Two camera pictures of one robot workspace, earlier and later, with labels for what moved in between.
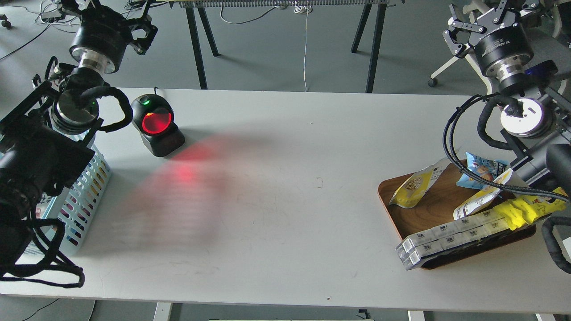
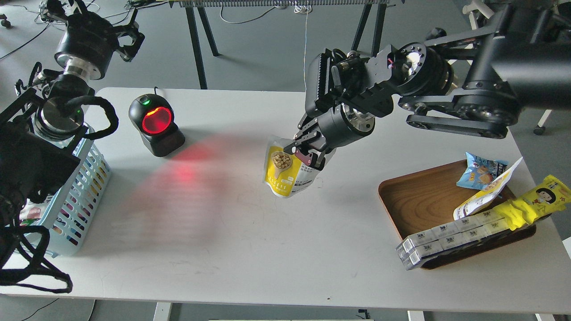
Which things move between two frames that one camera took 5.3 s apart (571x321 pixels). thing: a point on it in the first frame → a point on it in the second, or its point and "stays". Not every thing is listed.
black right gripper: x=504 y=49 → x=338 y=126
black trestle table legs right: x=376 y=43 stays
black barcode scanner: x=153 y=115 stays
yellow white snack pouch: x=411 y=191 → x=285 y=175
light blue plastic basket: x=63 y=214 stays
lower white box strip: x=415 y=255 stays
